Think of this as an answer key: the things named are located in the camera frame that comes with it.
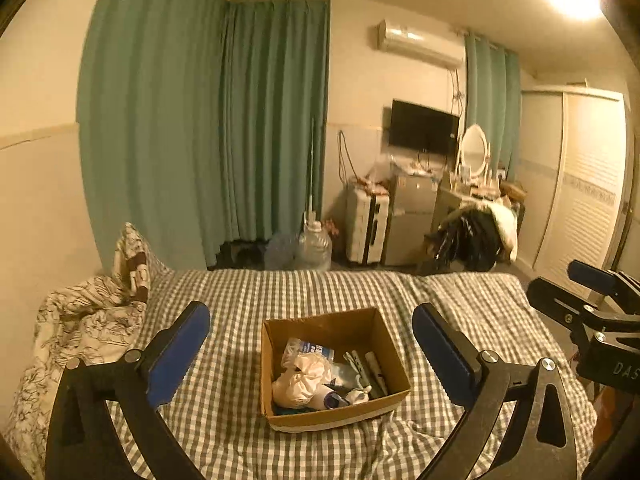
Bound clear water jug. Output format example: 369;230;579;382
298;212;334;272

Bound white mop pole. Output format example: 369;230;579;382
306;117;319;222

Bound grey checkered bed sheet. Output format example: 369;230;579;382
29;267;599;480

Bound white louvred wardrobe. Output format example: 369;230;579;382
519;87;629;302

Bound clutter on fridge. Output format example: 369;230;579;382
350;156;441;196

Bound white plastic bag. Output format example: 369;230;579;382
272;348;335;410

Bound narrow green curtain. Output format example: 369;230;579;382
463;32;521;184

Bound hanging wall cables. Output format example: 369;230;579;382
335;129;352;184

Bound white pen tube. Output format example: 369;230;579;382
364;351;389;397

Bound cardboard box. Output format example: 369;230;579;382
259;307;412;434

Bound small grey fridge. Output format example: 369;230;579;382
382;172;442;267

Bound oval white vanity mirror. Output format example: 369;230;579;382
457;124;490;179

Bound white garment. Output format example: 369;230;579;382
487;202;519;264

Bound blue and white small packet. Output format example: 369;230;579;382
285;338;336;369

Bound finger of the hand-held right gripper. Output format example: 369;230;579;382
527;277;607;342
569;259;640;309

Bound floral quilt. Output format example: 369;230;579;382
2;222;174;467

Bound white air conditioner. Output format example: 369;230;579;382
375;19;466;69

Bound empty clear plastic bottle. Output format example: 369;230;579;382
263;233;301;271

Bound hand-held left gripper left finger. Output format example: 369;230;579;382
46;301;211;480

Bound white suitcase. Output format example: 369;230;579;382
344;184;391;266

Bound black wall television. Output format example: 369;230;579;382
387;99;461;156

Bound wooden dressing table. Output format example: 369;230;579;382
434;184;502;217

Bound wide green curtain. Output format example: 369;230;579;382
76;0;331;269

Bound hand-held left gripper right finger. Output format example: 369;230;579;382
412;303;586;480

